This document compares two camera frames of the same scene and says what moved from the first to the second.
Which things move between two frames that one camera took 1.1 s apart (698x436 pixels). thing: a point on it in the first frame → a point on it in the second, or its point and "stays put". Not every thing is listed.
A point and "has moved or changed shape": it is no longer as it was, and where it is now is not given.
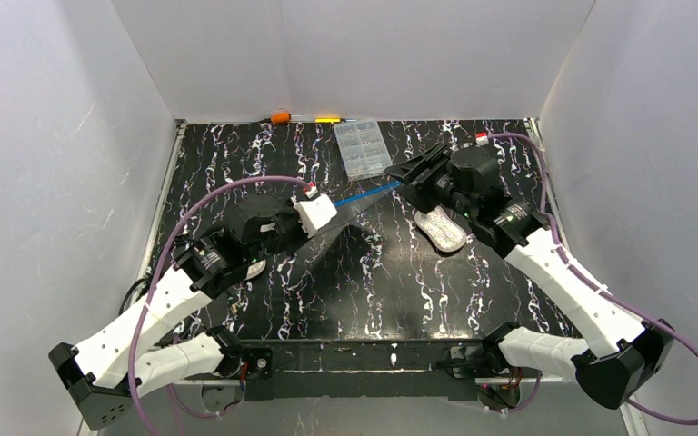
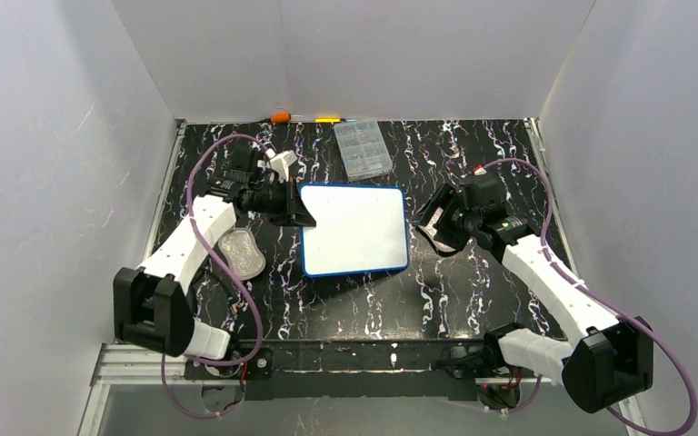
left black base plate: x=257 y=363 stays put
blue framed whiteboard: x=348 y=210 has moved or changed shape
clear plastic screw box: x=363 y=148 stays put
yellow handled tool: x=331 y=120 stays put
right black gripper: x=423 y=173 → x=441 y=218
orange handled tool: x=281 y=117 stays put
